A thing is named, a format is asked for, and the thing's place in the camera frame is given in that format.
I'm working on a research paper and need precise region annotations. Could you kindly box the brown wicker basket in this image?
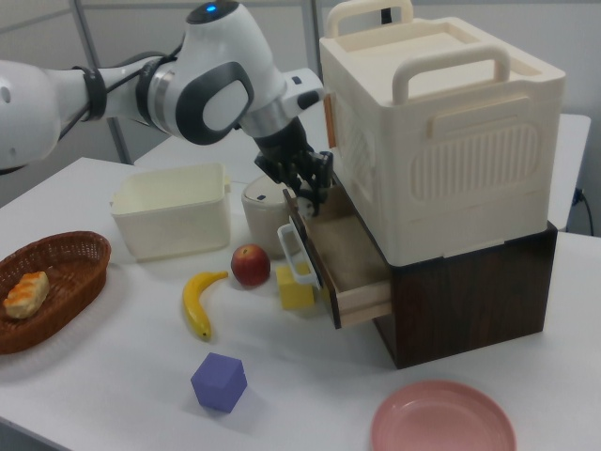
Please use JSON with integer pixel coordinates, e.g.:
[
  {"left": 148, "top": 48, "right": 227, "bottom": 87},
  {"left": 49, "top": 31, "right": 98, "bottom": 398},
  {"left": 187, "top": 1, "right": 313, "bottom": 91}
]
[{"left": 0, "top": 229, "right": 113, "bottom": 356}]

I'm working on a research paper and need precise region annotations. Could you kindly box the cream plastic bin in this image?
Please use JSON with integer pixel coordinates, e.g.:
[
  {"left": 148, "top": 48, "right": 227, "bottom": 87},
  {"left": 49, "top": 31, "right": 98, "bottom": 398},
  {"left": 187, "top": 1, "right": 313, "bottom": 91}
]
[{"left": 110, "top": 162, "right": 234, "bottom": 263}]

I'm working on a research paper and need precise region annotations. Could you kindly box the wooden drawer with white handle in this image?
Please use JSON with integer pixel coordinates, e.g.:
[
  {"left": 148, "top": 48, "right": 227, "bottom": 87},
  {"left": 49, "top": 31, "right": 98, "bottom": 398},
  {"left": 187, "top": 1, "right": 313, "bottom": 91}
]
[{"left": 276, "top": 185, "right": 393, "bottom": 330}]

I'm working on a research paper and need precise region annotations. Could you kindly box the purple cube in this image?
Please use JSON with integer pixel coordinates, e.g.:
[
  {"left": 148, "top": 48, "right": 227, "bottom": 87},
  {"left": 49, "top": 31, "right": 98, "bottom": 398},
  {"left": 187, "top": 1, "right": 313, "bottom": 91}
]
[{"left": 190, "top": 351, "right": 249, "bottom": 414}]

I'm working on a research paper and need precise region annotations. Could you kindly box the dark brown wooden cabinet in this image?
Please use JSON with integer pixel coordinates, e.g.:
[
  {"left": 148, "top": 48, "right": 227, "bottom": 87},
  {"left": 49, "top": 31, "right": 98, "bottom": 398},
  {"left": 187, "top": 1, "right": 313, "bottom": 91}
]
[{"left": 372, "top": 220, "right": 560, "bottom": 370}]

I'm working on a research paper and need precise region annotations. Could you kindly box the toy bread loaf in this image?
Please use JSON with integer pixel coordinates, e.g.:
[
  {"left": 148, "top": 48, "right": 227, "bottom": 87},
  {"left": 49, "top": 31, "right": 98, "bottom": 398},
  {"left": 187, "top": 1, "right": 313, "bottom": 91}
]
[{"left": 3, "top": 271, "right": 51, "bottom": 320}]

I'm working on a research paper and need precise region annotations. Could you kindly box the yellow toy banana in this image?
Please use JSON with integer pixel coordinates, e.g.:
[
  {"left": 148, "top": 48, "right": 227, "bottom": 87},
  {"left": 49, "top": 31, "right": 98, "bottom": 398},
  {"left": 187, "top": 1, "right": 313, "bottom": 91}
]
[{"left": 181, "top": 270, "right": 230, "bottom": 341}]

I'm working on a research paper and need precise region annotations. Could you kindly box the black and white panda toy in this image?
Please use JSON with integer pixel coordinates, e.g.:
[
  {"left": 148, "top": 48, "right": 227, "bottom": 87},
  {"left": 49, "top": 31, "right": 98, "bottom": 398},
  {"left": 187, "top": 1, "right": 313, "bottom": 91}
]
[{"left": 299, "top": 194, "right": 321, "bottom": 219}]

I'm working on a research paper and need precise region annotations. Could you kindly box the black power cable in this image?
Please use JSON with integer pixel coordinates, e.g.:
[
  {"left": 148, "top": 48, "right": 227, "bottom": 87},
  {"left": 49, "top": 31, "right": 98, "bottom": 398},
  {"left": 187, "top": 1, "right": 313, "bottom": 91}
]
[{"left": 573, "top": 186, "right": 593, "bottom": 232}]

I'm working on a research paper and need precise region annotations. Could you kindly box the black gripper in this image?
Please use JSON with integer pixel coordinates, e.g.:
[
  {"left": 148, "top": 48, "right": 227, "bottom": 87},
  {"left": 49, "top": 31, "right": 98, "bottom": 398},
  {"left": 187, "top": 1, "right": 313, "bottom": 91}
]
[{"left": 253, "top": 117, "right": 336, "bottom": 219}]

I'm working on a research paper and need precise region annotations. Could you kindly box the cream desktop trash can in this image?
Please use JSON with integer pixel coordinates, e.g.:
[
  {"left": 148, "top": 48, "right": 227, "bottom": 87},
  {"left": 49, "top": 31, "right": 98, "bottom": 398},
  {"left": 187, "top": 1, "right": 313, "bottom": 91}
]
[{"left": 240, "top": 174, "right": 292, "bottom": 258}]

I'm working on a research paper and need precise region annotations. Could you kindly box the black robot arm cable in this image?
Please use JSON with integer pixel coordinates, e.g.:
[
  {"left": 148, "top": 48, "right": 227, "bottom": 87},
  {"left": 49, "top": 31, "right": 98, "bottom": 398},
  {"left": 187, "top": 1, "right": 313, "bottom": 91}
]
[{"left": 55, "top": 44, "right": 185, "bottom": 142}]

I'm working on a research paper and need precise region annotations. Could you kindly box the red toy apple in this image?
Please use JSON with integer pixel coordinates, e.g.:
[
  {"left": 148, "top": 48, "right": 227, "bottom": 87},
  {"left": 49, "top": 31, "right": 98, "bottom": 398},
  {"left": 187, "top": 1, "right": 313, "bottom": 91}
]
[{"left": 230, "top": 243, "right": 272, "bottom": 288}]

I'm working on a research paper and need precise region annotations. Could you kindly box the cream toy cabinet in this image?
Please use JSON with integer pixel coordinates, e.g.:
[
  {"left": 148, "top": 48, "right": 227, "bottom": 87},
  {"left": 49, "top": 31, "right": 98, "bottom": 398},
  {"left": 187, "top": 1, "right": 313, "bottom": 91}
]
[{"left": 318, "top": 0, "right": 567, "bottom": 268}]

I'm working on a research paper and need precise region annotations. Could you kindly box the yellow cube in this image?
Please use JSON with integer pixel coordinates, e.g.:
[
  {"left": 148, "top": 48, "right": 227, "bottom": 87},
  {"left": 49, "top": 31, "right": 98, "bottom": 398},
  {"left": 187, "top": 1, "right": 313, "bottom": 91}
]
[{"left": 275, "top": 262, "right": 316, "bottom": 311}]

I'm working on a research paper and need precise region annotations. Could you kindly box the pink plate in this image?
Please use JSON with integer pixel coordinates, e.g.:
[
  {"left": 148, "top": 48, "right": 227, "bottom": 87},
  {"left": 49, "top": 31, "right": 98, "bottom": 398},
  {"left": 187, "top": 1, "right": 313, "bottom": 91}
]
[{"left": 370, "top": 380, "right": 517, "bottom": 451}]

